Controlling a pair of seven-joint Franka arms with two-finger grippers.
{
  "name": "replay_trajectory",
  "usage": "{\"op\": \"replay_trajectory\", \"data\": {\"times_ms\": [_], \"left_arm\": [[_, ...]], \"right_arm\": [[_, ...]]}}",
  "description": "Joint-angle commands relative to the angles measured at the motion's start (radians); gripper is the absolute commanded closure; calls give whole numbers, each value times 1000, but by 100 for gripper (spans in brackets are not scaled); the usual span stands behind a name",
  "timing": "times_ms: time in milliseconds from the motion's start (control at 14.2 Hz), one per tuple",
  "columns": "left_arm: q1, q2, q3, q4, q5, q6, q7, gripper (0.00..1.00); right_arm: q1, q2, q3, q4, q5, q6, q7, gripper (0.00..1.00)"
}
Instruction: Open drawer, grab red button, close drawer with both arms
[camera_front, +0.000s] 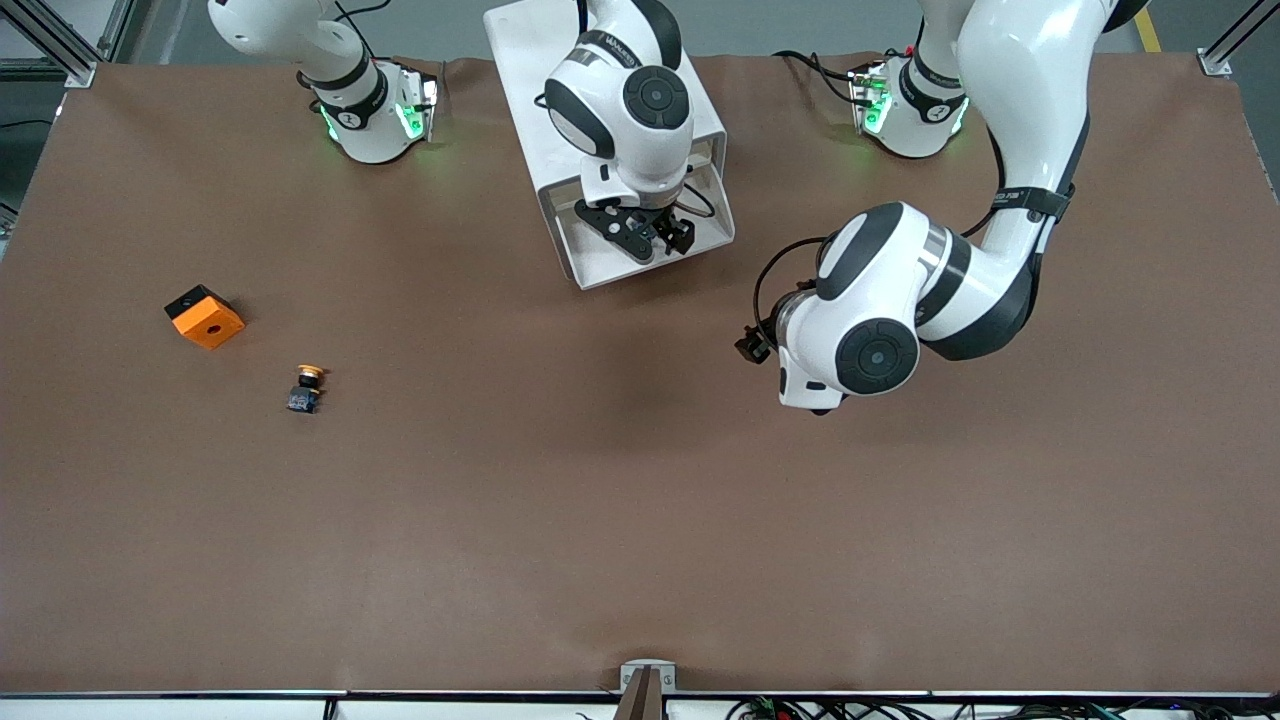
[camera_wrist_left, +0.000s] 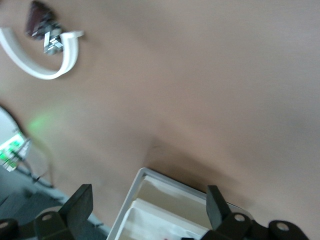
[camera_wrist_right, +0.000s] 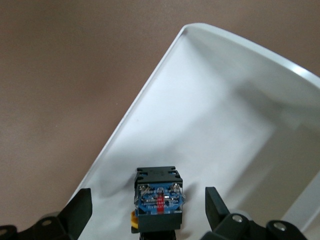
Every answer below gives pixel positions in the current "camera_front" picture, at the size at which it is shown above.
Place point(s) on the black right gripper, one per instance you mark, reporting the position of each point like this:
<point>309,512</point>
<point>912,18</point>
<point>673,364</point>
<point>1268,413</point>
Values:
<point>668,226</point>

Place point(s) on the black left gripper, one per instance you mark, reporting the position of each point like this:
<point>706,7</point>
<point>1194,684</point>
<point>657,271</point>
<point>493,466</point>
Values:
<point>757,344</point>

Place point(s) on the white drawer with dividers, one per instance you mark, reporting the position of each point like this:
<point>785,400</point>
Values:
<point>600,270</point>

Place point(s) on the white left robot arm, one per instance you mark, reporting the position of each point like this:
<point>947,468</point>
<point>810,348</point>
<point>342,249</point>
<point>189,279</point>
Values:
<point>1020,60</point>

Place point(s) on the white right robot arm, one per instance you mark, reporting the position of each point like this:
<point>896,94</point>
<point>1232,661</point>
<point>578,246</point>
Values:
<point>650,150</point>

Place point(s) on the orange mushroom push button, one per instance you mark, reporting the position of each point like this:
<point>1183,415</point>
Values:
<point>306,390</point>

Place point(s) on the orange and black button box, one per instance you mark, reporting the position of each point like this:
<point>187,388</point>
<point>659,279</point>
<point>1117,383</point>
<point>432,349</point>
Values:
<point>208,322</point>

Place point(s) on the silver bracket with brown post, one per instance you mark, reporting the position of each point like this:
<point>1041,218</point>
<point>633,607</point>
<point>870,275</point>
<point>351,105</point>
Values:
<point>647,685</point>

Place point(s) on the aluminium frame post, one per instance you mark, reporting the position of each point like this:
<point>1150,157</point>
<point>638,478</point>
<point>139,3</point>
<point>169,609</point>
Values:
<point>1235,40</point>
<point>60,40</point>

